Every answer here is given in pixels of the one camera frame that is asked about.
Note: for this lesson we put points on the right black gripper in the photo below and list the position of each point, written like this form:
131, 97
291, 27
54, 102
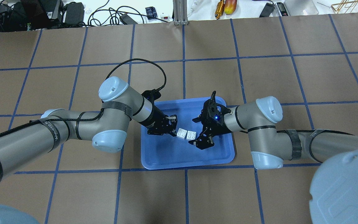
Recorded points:
215, 126

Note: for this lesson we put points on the aluminium frame post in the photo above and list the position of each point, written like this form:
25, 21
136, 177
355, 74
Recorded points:
180, 16

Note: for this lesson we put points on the blue plastic tray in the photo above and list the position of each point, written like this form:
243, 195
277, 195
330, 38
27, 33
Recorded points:
166, 152

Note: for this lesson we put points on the black power adapter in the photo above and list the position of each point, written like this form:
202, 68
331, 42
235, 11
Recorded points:
74, 13

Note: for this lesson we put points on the white block with studs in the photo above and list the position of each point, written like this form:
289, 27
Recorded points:
191, 135

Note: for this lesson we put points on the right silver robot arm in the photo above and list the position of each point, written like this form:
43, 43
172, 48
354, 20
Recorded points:
334, 186

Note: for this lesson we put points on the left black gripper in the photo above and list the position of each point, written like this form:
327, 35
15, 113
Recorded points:
157, 118

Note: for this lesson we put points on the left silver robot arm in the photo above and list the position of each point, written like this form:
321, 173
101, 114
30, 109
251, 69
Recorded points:
107, 129

